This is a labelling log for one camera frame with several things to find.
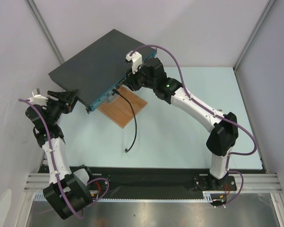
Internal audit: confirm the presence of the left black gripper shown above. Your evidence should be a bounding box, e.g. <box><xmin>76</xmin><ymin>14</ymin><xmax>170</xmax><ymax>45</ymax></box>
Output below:
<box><xmin>46</xmin><ymin>89</ymin><xmax>80</xmax><ymax>124</ymax></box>

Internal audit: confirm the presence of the dark grey network switch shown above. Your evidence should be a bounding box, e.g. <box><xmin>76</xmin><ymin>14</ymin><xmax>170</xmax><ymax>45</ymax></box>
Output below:
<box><xmin>49</xmin><ymin>29</ymin><xmax>143</xmax><ymax>113</ymax></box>

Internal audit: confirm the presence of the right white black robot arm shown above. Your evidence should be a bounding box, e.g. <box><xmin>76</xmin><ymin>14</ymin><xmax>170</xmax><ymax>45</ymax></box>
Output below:
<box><xmin>124</xmin><ymin>57</ymin><xmax>239</xmax><ymax>190</ymax></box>

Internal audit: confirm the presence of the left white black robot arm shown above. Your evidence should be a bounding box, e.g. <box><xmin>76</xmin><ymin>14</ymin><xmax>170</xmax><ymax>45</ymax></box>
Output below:
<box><xmin>23</xmin><ymin>89</ymin><xmax>95</xmax><ymax>219</ymax></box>

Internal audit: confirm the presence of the wooden board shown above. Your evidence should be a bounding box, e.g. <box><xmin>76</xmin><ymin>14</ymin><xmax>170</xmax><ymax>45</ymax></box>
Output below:
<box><xmin>98</xmin><ymin>87</ymin><xmax>147</xmax><ymax>129</ymax></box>

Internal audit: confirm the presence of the black ethernet cable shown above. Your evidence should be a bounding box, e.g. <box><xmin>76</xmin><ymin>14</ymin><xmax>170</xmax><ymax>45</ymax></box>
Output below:
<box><xmin>113</xmin><ymin>88</ymin><xmax>139</xmax><ymax>153</ymax></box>

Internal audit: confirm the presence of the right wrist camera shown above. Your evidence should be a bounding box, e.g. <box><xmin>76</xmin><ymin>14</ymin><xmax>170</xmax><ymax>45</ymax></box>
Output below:
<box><xmin>125</xmin><ymin>51</ymin><xmax>142</xmax><ymax>74</ymax></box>

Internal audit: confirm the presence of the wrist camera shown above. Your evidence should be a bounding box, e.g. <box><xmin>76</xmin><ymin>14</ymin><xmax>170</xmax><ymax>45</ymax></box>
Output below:
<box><xmin>125</xmin><ymin>51</ymin><xmax>142</xmax><ymax>74</ymax></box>
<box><xmin>29</xmin><ymin>88</ymin><xmax>48</xmax><ymax>105</ymax></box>

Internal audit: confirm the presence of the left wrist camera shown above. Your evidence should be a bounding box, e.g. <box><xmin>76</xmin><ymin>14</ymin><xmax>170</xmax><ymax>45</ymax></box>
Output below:
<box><xmin>29</xmin><ymin>88</ymin><xmax>48</xmax><ymax>105</ymax></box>

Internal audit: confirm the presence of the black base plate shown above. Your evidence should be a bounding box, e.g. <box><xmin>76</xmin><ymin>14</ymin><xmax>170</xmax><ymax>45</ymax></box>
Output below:
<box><xmin>37</xmin><ymin>165</ymin><xmax>267</xmax><ymax>200</ymax></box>

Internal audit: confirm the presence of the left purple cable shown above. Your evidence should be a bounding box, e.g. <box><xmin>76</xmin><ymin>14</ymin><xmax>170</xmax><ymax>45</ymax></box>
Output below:
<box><xmin>18</xmin><ymin>98</ymin><xmax>109</xmax><ymax>218</ymax></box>

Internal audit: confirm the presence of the white slotted cable duct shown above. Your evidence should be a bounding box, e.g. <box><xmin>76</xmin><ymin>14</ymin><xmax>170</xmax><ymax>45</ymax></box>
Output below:
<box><xmin>34</xmin><ymin>191</ymin><xmax>215</xmax><ymax>203</ymax></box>

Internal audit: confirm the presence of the aluminium rail frame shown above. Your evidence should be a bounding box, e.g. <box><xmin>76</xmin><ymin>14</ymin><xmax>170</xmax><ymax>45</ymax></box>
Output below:
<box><xmin>18</xmin><ymin>174</ymin><xmax>284</xmax><ymax>227</ymax></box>

